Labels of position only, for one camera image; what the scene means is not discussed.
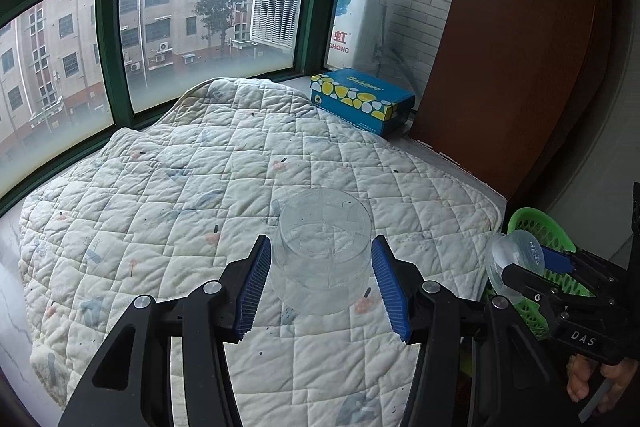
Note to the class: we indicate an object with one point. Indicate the green window frame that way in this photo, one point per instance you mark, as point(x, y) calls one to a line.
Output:
point(75, 71)

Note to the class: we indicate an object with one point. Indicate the blue tissue box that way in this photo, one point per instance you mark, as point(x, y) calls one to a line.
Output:
point(364, 101)

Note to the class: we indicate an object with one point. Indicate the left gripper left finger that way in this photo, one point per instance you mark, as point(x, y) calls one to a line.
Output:
point(127, 382)

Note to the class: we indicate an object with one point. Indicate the green mesh trash basket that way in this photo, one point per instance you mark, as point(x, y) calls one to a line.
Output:
point(550, 234)

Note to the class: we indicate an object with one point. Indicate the white quilted mat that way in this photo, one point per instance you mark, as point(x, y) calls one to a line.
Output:
point(163, 210)

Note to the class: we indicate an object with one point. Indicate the clear plastic cup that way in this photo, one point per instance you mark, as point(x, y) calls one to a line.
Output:
point(519, 247)

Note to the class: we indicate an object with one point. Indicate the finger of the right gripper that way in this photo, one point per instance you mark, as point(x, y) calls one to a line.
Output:
point(534, 287)
point(557, 262)

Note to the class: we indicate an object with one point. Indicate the clear round plastic container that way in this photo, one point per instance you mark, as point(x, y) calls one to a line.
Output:
point(321, 259)

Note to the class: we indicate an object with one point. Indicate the brown wooden wardrobe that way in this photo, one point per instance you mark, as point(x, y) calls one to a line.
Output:
point(511, 86)

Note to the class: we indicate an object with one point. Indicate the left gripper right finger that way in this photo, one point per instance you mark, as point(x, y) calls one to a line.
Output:
point(477, 364)

